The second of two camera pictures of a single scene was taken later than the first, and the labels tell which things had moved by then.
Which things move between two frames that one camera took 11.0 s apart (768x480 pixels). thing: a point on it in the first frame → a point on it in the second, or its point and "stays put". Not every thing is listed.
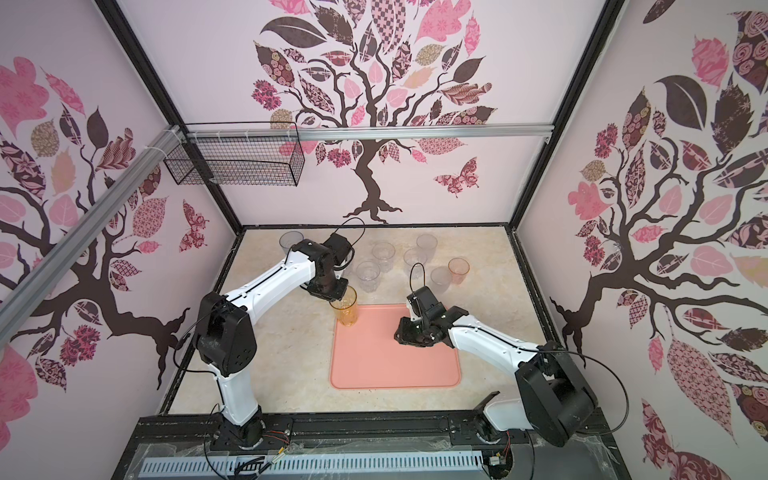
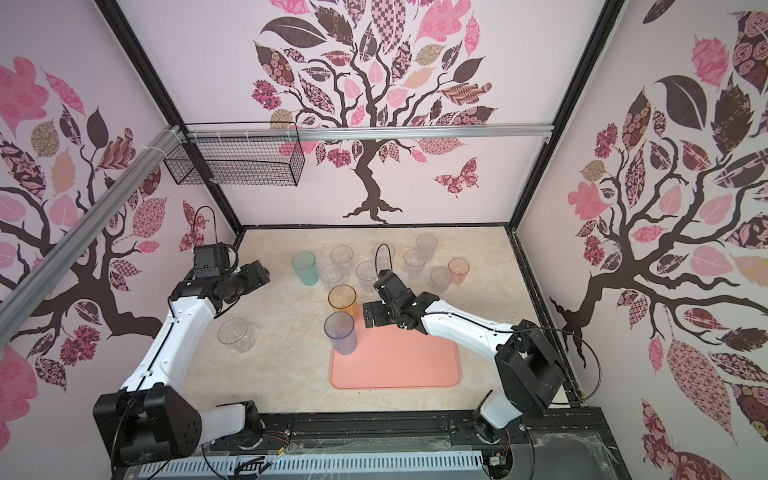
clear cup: (368, 273) stays put
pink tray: (367, 355) stays put
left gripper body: (327, 287) → (245, 280)
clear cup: (415, 259) stays put
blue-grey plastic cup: (289, 239) → (339, 328)
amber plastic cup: (346, 308) stays put
